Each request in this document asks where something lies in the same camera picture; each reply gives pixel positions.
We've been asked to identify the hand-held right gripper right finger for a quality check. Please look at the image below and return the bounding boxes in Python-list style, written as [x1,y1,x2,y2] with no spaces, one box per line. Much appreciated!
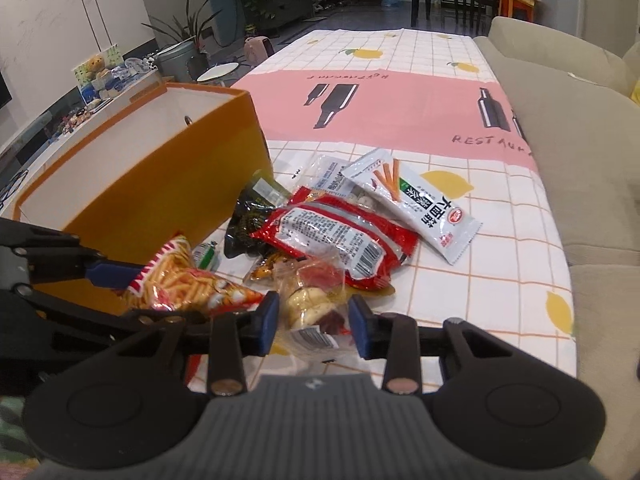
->
[347,294,506,393]

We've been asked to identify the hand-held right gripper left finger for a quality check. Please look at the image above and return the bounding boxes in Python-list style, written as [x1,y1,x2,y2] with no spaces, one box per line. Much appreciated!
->
[116,292,280,395]

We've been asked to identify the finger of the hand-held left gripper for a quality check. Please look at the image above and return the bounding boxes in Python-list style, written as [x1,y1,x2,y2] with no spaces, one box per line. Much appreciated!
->
[0,217,147,292]
[14,283,211,337]

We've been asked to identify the clear snack packet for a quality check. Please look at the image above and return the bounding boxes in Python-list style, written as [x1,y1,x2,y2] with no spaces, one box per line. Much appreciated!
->
[277,255,358,352]

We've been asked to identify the small orange-brown snack packet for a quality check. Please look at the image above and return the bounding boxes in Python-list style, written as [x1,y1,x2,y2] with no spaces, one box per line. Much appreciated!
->
[243,252,301,283]

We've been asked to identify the orange striped snack bag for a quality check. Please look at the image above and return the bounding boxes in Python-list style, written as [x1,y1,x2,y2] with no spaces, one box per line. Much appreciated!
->
[120,235,265,317]

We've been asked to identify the orange cardboard box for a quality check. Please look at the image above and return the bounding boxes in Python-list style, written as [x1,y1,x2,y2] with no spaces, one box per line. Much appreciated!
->
[12,82,271,317]

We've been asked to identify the red snack packet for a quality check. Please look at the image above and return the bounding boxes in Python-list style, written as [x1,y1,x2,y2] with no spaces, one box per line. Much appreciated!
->
[248,186,420,292]

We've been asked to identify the small green snack packet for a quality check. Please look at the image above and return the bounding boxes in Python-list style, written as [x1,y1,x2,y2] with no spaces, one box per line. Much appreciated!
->
[192,241,221,272]

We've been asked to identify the black snack packet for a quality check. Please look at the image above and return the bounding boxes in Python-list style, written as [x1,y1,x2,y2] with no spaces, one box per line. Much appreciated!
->
[223,170,292,259]

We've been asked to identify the white carrot-print snack packet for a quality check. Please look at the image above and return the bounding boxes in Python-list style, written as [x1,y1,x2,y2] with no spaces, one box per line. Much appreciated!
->
[347,148,482,266]

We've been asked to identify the white grey snack packet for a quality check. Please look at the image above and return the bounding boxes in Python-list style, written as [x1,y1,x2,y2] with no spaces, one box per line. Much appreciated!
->
[306,155,376,211]

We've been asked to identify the green patterned cloth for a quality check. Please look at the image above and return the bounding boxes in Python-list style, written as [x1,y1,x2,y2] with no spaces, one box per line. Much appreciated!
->
[0,392,41,466]

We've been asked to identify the plush toy picture card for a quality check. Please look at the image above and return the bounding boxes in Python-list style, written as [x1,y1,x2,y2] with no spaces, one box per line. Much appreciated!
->
[74,42,123,108]

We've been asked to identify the grey trash can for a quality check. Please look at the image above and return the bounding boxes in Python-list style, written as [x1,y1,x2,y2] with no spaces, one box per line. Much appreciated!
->
[155,40,208,83]

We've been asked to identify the white round stool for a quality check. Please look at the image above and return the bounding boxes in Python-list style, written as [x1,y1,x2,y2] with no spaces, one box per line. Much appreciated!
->
[196,61,242,85]

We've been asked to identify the printed pink white tablecloth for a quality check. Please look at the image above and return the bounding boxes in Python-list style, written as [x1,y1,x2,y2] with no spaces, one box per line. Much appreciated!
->
[185,27,578,396]

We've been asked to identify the dark leafy potted plant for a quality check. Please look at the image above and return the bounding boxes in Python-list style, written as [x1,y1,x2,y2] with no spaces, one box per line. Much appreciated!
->
[141,0,223,56]

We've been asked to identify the pink bag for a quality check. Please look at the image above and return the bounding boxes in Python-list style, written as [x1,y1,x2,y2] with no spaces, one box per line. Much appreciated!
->
[244,36,276,67]

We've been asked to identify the beige sofa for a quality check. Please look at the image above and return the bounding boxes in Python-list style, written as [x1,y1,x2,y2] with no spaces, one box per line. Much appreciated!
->
[472,16,640,461]

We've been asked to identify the dark dining chair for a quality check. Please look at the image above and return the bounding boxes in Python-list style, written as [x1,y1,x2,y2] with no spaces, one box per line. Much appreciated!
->
[425,0,482,36]

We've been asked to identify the orange stool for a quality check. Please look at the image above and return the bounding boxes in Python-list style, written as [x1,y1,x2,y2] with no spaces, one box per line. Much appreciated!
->
[497,0,538,23]

